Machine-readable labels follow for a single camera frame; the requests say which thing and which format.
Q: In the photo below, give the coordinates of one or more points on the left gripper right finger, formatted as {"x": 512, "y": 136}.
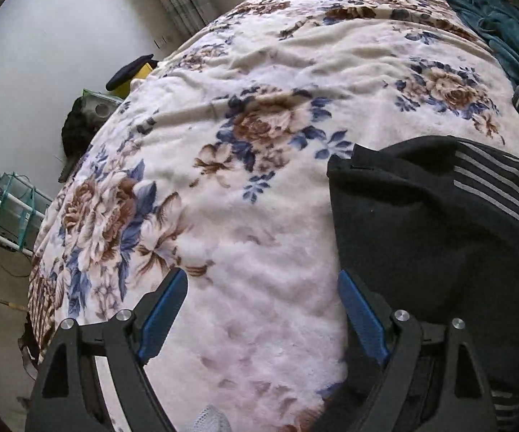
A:
{"x": 429, "y": 379}

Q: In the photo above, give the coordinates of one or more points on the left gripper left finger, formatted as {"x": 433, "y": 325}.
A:
{"x": 67, "y": 395}

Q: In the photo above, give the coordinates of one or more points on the black knit garment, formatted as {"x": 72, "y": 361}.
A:
{"x": 432, "y": 224}

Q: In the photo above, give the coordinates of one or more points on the floral fleece blanket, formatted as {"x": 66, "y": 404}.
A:
{"x": 216, "y": 163}

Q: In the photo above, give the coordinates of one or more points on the green wire rack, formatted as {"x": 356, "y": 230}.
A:
{"x": 22, "y": 210}

